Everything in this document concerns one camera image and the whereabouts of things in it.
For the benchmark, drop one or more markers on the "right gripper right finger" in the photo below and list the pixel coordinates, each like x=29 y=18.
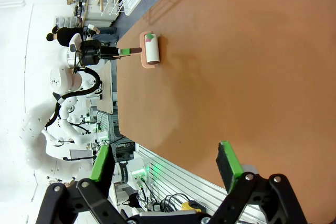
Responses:
x=231 y=163

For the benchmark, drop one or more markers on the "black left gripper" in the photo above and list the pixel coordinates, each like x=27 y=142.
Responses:
x=90 y=53

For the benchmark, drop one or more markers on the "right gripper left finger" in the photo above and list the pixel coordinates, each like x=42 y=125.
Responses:
x=101 y=163

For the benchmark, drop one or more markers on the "lint roller with pink frame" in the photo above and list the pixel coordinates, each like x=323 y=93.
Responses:
x=151 y=49

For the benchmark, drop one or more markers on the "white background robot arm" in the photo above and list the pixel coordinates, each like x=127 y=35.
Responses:
x=76 y=129

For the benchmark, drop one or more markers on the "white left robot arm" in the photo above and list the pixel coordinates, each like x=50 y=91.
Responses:
x=36 y=134

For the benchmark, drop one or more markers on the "white control box green light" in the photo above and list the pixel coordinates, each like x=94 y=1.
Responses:
x=132 y=169

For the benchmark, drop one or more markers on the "wooden side table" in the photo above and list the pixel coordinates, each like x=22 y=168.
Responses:
x=105 y=90

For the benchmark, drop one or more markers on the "person in black shirt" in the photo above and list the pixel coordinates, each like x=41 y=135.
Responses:
x=69 y=35

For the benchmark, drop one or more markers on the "yellow black plug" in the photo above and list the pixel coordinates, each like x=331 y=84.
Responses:
x=189 y=206

